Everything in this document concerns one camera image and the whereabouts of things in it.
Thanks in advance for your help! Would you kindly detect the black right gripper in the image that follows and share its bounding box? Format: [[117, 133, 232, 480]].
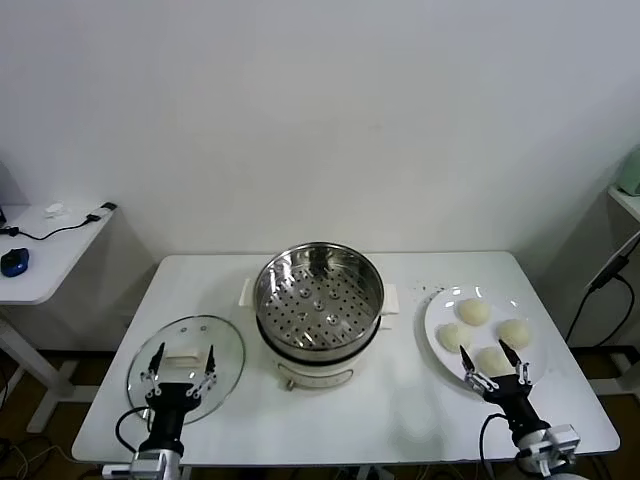
[[460, 339, 549, 444]]

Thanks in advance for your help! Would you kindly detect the cream electric cooker pot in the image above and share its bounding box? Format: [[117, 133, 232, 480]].
[[238, 278, 401, 392]]

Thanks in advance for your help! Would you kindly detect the black power cable with adapter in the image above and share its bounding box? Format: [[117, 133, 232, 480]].
[[564, 253, 640, 349]]

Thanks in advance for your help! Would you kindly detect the steel steamer basket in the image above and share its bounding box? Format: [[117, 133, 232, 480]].
[[253, 242, 386, 357]]

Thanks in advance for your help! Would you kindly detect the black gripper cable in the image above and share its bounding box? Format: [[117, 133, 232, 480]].
[[479, 412, 511, 480], [115, 405, 154, 456]]

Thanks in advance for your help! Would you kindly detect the white oval plate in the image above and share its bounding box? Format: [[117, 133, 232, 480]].
[[423, 284, 551, 396]]

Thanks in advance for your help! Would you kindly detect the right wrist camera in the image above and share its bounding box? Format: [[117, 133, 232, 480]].
[[542, 423, 582, 464]]

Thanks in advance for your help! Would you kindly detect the pale green appliance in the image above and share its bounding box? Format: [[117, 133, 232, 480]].
[[618, 149, 640, 196]]

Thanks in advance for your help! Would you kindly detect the glass pot lid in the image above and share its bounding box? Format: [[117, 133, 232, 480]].
[[125, 314, 246, 426]]

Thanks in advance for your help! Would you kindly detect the white shelf board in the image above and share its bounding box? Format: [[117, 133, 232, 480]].
[[607, 183, 640, 221]]

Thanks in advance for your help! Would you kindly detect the blue computer mouse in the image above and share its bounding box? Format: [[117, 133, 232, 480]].
[[0, 247, 32, 277]]

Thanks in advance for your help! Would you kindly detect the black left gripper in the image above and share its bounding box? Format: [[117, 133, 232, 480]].
[[140, 342, 218, 454]]

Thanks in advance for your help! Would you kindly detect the black desk cable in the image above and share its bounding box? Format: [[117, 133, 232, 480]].
[[0, 213, 99, 242]]

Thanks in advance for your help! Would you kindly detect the white steamed baozi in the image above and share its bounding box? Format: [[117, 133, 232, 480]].
[[437, 323, 474, 354], [473, 346, 516, 377], [457, 298, 494, 327], [494, 318, 534, 350]]

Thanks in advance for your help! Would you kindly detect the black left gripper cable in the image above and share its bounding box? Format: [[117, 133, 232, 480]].
[[115, 405, 154, 456]]

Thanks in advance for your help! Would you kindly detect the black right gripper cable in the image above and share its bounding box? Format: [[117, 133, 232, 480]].
[[479, 412, 511, 480]]

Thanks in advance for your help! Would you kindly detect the white side table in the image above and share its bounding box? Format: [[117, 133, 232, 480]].
[[0, 202, 120, 434]]

